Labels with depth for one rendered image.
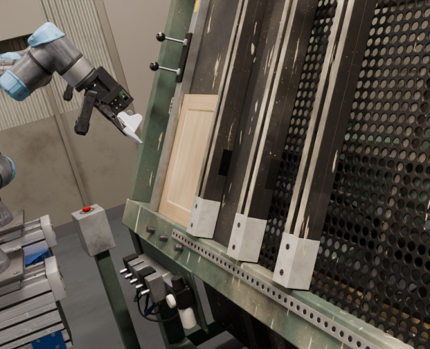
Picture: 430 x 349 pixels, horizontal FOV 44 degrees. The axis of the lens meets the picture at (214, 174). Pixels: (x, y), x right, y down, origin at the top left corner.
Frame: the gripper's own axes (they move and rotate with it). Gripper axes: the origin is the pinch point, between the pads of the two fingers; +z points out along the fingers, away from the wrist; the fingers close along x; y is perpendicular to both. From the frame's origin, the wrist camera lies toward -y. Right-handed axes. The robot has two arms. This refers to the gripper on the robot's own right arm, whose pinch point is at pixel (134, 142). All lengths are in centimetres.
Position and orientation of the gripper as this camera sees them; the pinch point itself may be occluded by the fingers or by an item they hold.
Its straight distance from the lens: 138.4
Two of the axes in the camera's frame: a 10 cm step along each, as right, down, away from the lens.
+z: 6.3, 6.8, 3.7
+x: -3.3, -1.9, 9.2
